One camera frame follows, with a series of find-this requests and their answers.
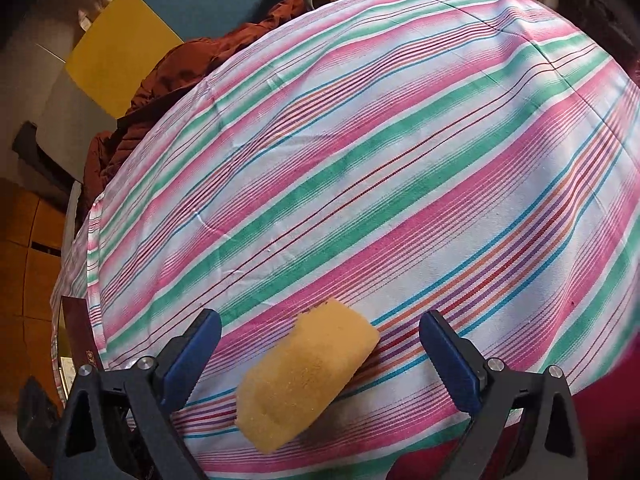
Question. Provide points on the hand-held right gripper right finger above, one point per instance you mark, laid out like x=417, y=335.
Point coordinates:
x=450, y=360

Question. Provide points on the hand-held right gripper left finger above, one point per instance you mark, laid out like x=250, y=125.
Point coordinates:
x=195, y=355

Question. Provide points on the yellow sponge block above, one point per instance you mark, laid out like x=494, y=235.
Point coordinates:
x=305, y=370

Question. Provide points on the gold-lined cardboard box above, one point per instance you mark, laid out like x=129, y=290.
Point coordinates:
x=80, y=330

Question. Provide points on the person's red clothing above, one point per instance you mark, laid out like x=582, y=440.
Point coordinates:
x=610, y=410

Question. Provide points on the wooden wardrobe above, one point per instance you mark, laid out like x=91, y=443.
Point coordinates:
x=30, y=240

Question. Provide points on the striped tablecloth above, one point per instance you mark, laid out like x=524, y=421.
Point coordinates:
x=375, y=160

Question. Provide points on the red-brown jacket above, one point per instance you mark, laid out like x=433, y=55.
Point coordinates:
x=165, y=80

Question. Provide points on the grey yellow blue chair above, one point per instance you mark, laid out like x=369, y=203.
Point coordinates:
x=125, y=55

